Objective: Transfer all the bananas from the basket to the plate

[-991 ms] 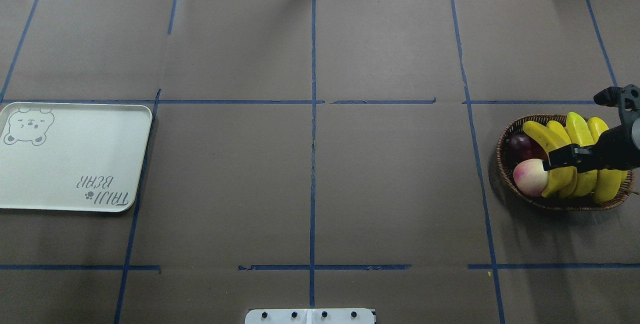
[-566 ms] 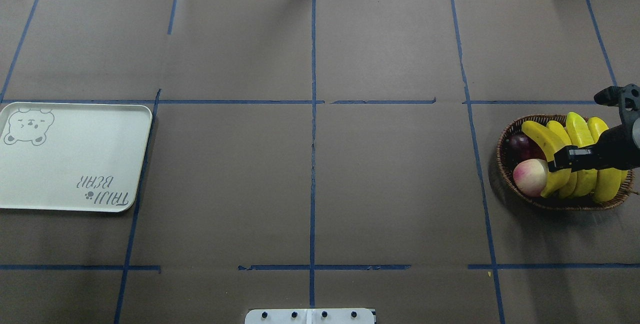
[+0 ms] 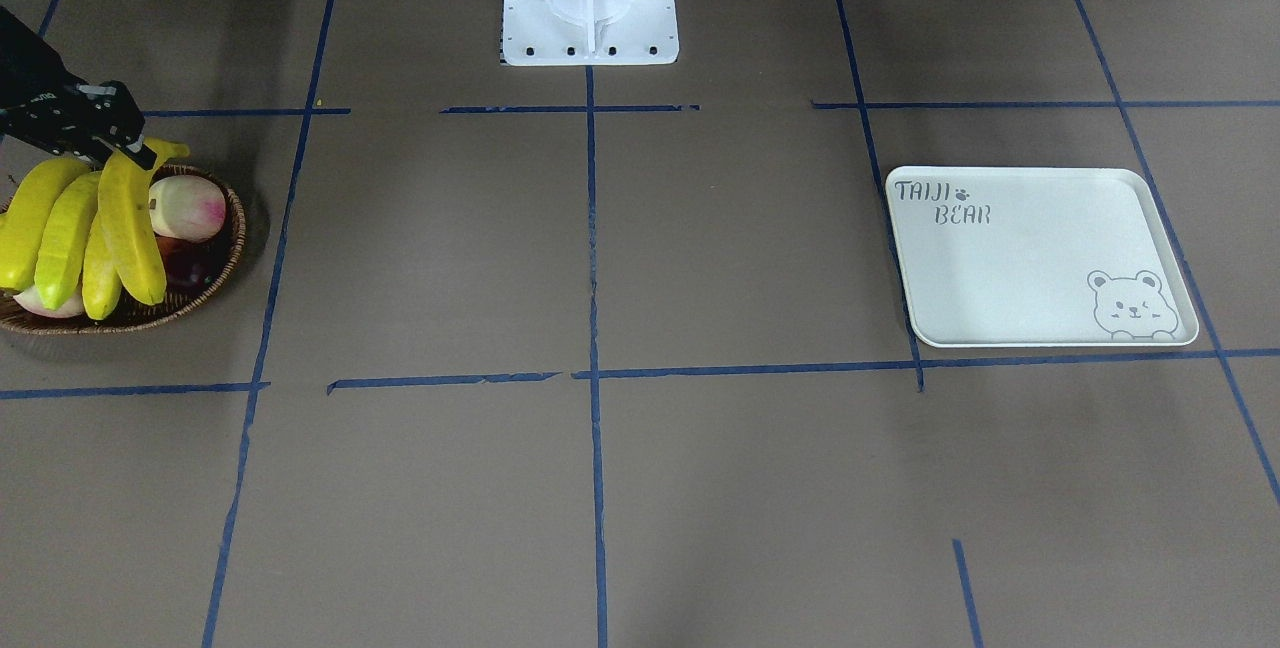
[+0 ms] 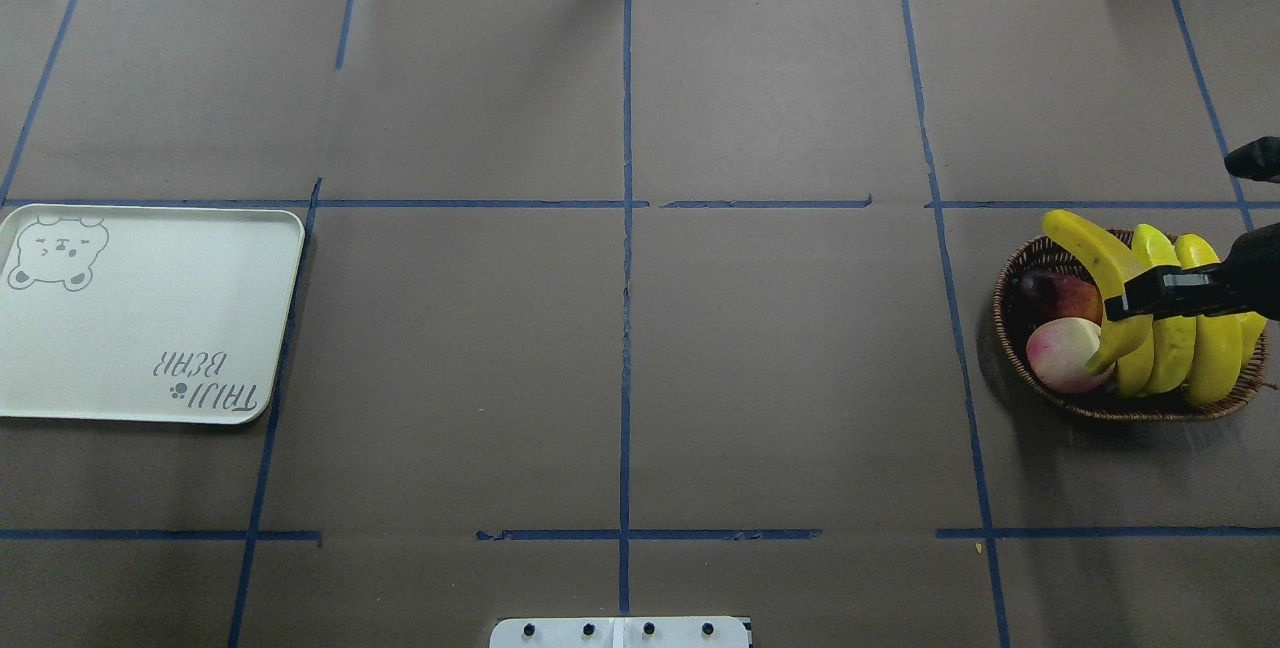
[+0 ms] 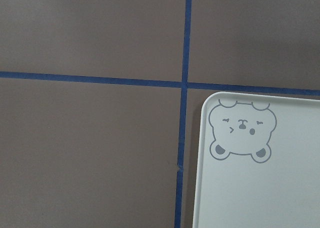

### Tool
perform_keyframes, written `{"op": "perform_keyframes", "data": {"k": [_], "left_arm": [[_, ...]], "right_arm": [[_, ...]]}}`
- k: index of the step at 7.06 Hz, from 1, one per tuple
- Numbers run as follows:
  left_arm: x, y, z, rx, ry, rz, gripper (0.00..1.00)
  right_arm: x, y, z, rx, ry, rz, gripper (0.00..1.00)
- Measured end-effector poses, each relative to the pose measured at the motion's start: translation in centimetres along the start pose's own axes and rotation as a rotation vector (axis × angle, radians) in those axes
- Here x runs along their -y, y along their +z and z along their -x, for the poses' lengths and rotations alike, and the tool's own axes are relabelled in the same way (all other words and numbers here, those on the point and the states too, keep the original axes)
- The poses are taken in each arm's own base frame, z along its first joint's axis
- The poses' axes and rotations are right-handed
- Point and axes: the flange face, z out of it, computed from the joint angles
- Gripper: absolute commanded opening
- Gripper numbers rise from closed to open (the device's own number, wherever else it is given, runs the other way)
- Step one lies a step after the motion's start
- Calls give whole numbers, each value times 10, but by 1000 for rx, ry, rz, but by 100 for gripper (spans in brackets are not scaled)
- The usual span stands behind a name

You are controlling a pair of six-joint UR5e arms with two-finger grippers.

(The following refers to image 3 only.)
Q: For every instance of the pink white peach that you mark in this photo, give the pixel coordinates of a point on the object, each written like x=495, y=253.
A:
x=187, y=208

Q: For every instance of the dark red mango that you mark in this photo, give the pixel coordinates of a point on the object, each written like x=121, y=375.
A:
x=189, y=268

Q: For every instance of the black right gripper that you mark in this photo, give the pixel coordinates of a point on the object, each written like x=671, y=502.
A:
x=28, y=68

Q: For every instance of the yellow banana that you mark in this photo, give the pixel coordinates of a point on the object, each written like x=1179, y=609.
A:
x=101, y=286
x=125, y=217
x=60, y=256
x=27, y=216

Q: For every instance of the white bear tray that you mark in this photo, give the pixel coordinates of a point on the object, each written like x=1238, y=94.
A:
x=1036, y=257

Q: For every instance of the brown wicker basket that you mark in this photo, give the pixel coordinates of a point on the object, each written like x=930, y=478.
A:
x=130, y=316

